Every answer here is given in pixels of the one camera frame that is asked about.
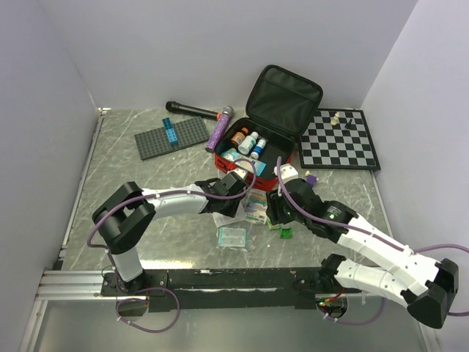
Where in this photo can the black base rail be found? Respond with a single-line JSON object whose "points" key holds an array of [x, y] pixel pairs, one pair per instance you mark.
{"points": [[223, 288]]}

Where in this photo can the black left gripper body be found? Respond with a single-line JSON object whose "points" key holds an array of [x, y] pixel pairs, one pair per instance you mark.
{"points": [[229, 209]]}

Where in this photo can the green curved toy brick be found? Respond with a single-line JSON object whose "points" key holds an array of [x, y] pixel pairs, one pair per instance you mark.
{"points": [[286, 233]]}

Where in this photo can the purple toy block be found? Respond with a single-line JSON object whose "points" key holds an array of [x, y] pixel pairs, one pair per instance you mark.
{"points": [[311, 179]]}

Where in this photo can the grey brick baseplate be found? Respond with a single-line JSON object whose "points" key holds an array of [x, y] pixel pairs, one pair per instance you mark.
{"points": [[154, 143]]}

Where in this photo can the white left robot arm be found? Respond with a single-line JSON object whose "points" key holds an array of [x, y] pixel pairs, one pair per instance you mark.
{"points": [[123, 218]]}

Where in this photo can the blue white bandage roll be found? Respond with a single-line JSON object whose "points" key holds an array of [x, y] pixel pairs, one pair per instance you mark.
{"points": [[258, 148]]}

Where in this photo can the red medicine kit case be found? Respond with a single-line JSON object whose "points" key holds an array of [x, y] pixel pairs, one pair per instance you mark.
{"points": [[279, 108]]}

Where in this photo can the white plastic medicine bottle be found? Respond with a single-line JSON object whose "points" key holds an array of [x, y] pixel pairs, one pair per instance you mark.
{"points": [[248, 143]]}

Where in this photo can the purple glitter toy microphone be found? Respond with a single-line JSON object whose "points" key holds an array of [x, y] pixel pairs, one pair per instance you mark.
{"points": [[223, 119]]}

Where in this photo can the black white chessboard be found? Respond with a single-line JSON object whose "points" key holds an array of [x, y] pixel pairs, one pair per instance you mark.
{"points": [[323, 146]]}

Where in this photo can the white chess piece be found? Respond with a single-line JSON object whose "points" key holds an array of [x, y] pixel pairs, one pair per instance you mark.
{"points": [[335, 119]]}

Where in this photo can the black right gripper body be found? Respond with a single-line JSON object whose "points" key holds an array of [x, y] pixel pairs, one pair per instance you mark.
{"points": [[281, 210]]}

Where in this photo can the blue cotton swab pouch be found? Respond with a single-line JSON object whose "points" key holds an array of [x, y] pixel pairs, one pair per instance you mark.
{"points": [[243, 161]]}

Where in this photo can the brown bottle orange cap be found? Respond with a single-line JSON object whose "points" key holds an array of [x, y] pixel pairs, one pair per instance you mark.
{"points": [[239, 137]]}

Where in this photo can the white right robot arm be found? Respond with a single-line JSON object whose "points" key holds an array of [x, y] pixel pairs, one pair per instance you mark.
{"points": [[425, 287]]}

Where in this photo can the black microphone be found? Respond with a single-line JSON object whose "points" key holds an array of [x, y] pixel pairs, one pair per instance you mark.
{"points": [[178, 108]]}

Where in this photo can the blue toy bricks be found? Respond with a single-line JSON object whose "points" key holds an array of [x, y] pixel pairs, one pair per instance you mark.
{"points": [[170, 131]]}

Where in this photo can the plaster box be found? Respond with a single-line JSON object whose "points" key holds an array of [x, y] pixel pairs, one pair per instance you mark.
{"points": [[255, 207]]}

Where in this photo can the green wind oil packet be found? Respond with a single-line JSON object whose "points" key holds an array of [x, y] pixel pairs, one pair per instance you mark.
{"points": [[272, 226]]}

